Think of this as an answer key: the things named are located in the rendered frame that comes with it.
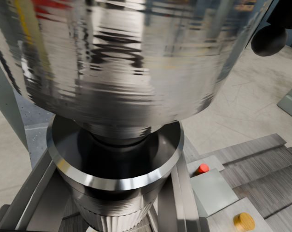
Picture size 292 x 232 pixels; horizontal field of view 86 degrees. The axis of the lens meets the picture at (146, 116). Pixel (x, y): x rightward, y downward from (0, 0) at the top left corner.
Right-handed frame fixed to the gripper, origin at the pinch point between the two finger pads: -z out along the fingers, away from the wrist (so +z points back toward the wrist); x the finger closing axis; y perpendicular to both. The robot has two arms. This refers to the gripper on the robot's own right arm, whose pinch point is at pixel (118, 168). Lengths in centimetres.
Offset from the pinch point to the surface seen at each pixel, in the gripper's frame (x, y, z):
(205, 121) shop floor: -92, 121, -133
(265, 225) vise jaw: -22.9, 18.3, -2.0
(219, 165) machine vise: -18.5, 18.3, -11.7
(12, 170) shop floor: 85, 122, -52
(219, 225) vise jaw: -15.3, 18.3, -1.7
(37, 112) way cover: 23.2, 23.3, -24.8
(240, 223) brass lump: -17.8, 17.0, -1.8
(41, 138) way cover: 22.0, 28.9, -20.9
